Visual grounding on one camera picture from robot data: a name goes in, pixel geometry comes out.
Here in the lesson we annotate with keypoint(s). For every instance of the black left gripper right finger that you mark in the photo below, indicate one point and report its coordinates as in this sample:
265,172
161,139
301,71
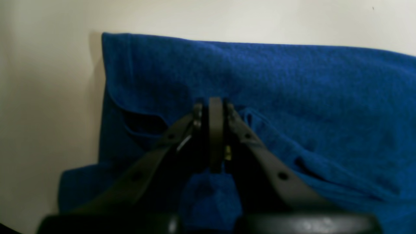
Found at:
274,199

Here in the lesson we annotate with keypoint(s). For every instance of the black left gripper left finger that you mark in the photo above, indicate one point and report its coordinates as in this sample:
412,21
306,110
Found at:
145,199

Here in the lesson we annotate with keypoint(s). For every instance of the blue t-shirt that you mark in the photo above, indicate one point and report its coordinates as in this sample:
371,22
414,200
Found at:
343,118

